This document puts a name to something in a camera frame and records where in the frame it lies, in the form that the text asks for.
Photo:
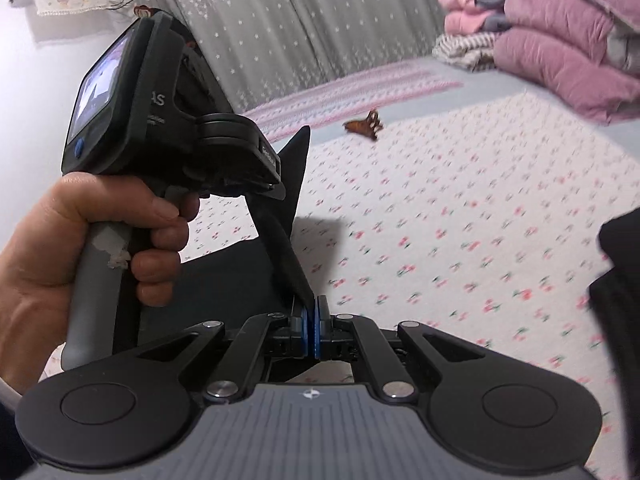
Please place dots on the light blue bed sheet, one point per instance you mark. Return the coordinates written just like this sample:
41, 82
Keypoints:
500, 85

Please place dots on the grey star-patterned curtain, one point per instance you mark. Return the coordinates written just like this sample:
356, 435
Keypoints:
290, 25

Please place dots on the beige striped folded blanket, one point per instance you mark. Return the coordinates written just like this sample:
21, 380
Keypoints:
465, 50

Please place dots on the black pants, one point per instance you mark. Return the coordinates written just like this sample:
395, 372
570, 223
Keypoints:
235, 280

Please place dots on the brown hair claw clip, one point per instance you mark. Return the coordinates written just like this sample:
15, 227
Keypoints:
364, 126

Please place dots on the light pink folded blanket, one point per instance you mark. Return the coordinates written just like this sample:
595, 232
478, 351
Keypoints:
467, 7

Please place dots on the person's left hand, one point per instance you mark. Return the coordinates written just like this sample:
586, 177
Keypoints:
35, 270

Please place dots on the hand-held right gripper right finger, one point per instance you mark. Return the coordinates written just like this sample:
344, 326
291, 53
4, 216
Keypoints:
320, 330

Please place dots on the mauve pink folded quilt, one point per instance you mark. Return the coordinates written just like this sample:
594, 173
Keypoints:
560, 35

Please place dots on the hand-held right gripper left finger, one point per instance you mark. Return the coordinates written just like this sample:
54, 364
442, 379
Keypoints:
306, 332

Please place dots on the white floral bed blanket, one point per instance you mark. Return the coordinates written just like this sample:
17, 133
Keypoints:
450, 220

